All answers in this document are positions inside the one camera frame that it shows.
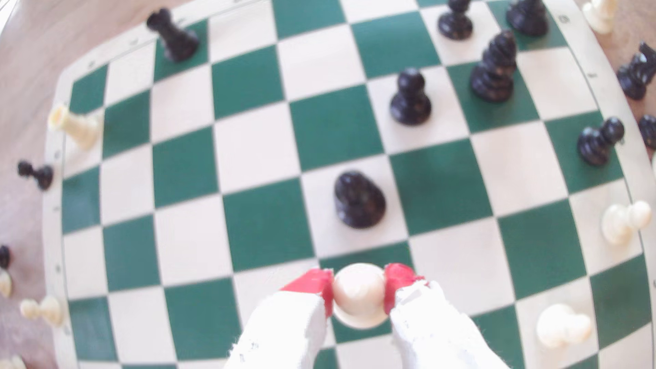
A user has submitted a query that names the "black knight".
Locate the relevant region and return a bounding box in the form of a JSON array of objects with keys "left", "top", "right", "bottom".
[{"left": 146, "top": 8, "right": 201, "bottom": 63}]

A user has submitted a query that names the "black pawn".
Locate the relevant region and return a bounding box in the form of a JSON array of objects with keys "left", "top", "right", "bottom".
[
  {"left": 577, "top": 117, "right": 626, "bottom": 167},
  {"left": 389, "top": 68, "right": 433, "bottom": 127},
  {"left": 17, "top": 160, "right": 54, "bottom": 191},
  {"left": 437, "top": 0, "right": 474, "bottom": 41},
  {"left": 333, "top": 170, "right": 387, "bottom": 230}
]

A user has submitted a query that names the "green and white chessboard mat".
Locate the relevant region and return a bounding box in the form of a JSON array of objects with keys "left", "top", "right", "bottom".
[{"left": 42, "top": 0, "right": 656, "bottom": 369}]

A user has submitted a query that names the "white pawn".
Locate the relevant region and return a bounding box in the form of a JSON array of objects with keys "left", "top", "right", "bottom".
[
  {"left": 19, "top": 295, "right": 64, "bottom": 327},
  {"left": 535, "top": 303, "right": 593, "bottom": 350},
  {"left": 601, "top": 200, "right": 653, "bottom": 246},
  {"left": 331, "top": 263, "right": 390, "bottom": 330}
]

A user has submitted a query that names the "tall black ridged chess piece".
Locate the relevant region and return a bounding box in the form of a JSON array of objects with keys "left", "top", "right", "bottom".
[{"left": 470, "top": 29, "right": 518, "bottom": 103}]

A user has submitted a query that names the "black rook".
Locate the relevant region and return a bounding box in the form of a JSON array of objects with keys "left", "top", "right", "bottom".
[{"left": 506, "top": 0, "right": 549, "bottom": 38}]

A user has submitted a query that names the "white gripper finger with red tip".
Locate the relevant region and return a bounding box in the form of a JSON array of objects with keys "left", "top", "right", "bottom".
[
  {"left": 224, "top": 268, "right": 336, "bottom": 369},
  {"left": 383, "top": 262, "right": 509, "bottom": 369}
]

